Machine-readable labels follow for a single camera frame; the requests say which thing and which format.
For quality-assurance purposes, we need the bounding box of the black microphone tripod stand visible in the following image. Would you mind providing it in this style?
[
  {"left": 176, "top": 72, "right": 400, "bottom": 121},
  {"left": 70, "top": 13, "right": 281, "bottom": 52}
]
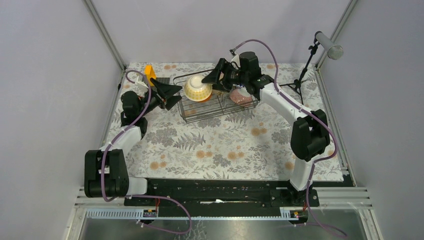
[{"left": 279, "top": 39, "right": 320, "bottom": 104}]

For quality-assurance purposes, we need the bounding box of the dark grey building plate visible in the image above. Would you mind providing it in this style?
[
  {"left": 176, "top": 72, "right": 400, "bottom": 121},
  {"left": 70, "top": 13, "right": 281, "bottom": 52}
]
[{"left": 154, "top": 77, "right": 170, "bottom": 88}]

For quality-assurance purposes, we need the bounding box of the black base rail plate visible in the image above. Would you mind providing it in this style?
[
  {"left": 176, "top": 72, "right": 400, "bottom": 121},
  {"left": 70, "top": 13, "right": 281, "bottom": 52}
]
[{"left": 124, "top": 178, "right": 320, "bottom": 218}]

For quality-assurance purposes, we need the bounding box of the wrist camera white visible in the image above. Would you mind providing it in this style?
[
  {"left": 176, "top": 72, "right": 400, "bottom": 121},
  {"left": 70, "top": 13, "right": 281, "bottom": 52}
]
[
  {"left": 230, "top": 54, "right": 240, "bottom": 69},
  {"left": 135, "top": 77, "right": 149, "bottom": 95}
]

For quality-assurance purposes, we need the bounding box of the black wire dish rack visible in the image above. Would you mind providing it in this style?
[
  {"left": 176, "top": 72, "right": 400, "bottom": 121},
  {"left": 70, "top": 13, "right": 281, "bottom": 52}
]
[{"left": 177, "top": 90, "right": 259, "bottom": 123}]

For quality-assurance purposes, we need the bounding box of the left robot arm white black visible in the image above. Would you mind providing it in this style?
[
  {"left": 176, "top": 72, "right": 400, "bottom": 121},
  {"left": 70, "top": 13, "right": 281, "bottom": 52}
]
[{"left": 84, "top": 79, "right": 182, "bottom": 206}]

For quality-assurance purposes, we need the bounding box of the beige bowl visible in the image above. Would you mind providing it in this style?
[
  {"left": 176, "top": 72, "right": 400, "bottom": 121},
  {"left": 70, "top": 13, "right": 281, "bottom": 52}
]
[{"left": 212, "top": 88, "right": 225, "bottom": 96}]

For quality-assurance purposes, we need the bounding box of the orange bowl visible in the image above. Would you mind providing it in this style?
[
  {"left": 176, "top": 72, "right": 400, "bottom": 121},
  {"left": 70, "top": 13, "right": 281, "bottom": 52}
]
[{"left": 200, "top": 94, "right": 212, "bottom": 103}]

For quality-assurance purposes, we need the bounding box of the yellow sun pattern bowl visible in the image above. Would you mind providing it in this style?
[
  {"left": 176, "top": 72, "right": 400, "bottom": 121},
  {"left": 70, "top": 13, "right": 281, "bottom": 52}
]
[{"left": 183, "top": 75, "right": 213, "bottom": 102}]

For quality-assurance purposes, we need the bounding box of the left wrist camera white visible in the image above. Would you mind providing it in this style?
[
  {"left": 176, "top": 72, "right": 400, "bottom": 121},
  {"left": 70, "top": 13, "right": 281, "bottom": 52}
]
[{"left": 135, "top": 77, "right": 149, "bottom": 95}]

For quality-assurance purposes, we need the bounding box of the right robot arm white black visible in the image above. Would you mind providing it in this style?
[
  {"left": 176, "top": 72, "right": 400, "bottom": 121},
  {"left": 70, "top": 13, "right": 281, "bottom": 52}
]
[{"left": 202, "top": 51, "right": 330, "bottom": 206}]

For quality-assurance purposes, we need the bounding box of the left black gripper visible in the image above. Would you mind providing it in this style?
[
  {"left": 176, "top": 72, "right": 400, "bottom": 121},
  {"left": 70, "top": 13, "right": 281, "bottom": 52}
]
[{"left": 137, "top": 78, "right": 182, "bottom": 117}]

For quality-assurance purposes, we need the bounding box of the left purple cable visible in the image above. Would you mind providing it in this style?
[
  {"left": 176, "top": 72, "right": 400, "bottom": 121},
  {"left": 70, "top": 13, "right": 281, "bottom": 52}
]
[{"left": 100, "top": 69, "right": 193, "bottom": 235}]

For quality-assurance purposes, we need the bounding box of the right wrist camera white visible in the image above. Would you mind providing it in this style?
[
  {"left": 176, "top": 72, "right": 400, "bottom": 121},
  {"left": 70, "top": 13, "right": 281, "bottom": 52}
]
[{"left": 230, "top": 54, "right": 240, "bottom": 69}]

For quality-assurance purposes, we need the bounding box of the orange yellow block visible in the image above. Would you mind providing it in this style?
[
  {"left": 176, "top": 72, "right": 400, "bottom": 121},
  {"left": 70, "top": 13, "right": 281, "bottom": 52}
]
[{"left": 144, "top": 65, "right": 157, "bottom": 87}]

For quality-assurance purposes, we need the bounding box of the pink speckled bowl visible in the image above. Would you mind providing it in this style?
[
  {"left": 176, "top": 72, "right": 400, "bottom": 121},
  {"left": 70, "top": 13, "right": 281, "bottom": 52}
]
[{"left": 229, "top": 87, "right": 253, "bottom": 107}]

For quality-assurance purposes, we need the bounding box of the silver microphone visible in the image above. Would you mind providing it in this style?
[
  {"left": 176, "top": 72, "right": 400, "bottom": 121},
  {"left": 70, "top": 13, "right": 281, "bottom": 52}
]
[{"left": 314, "top": 31, "right": 344, "bottom": 60}]

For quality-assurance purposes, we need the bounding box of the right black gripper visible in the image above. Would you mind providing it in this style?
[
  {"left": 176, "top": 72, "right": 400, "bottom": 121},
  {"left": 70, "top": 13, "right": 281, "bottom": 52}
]
[{"left": 201, "top": 58, "right": 249, "bottom": 94}]

